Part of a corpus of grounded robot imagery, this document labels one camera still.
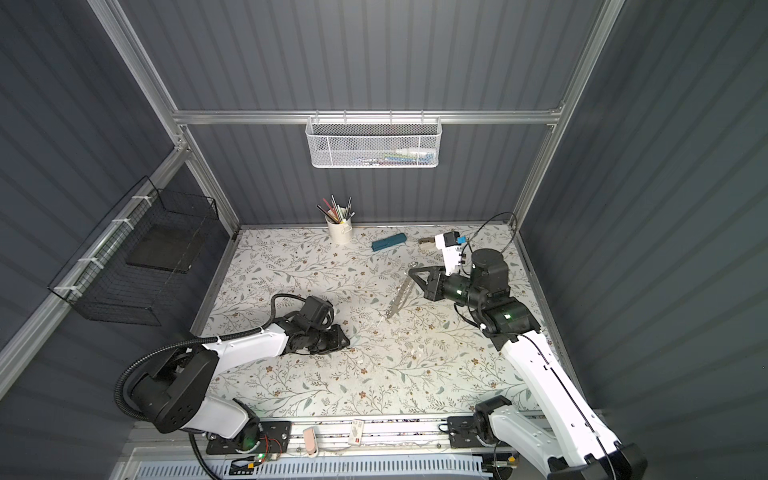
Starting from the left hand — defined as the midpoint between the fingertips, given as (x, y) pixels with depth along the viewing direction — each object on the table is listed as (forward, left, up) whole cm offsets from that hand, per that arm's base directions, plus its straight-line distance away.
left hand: (349, 344), depth 88 cm
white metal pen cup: (+42, +4, +5) cm, 42 cm away
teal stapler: (+41, -17, +1) cm, 45 cm away
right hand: (+2, -18, +30) cm, 35 cm away
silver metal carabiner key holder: (0, -15, +28) cm, 31 cm away
